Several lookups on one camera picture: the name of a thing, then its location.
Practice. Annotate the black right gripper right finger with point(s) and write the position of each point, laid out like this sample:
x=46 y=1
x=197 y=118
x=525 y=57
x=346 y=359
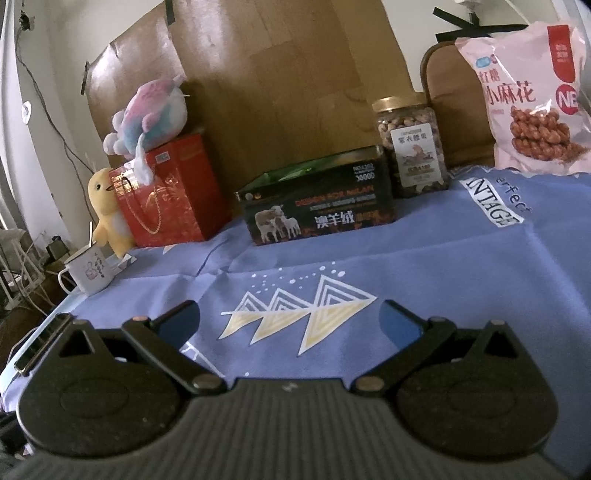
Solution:
x=416 y=340

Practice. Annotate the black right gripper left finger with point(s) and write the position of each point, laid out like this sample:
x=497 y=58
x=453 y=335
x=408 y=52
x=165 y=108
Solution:
x=159 y=341

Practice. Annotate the green snack packet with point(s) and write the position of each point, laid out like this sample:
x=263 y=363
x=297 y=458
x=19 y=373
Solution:
x=293 y=171

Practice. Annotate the white enamel mug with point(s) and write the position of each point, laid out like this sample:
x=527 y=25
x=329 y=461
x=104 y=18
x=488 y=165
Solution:
x=88 y=269

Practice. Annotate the yellow duck plush toy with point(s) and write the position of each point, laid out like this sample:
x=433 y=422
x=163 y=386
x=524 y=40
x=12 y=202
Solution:
x=112 y=228

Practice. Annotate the blue patterned tablecloth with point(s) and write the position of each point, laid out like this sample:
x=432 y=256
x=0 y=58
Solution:
x=497 y=245

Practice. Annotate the red gift bag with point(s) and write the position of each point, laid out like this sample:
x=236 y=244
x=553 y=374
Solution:
x=184 y=203

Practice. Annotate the black sheep print box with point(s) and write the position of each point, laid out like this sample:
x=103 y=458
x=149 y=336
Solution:
x=354 y=194

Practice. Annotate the pink blue plush toy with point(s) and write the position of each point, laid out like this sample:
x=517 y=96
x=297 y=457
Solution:
x=156 y=114

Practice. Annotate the brown chair back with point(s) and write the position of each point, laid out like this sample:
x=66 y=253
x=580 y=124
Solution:
x=455 y=93

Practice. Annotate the brown cardboard backdrop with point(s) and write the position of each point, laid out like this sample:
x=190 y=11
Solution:
x=271 y=83

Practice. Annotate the pink twisted snack bag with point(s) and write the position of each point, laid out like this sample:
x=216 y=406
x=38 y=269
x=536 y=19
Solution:
x=531 y=82

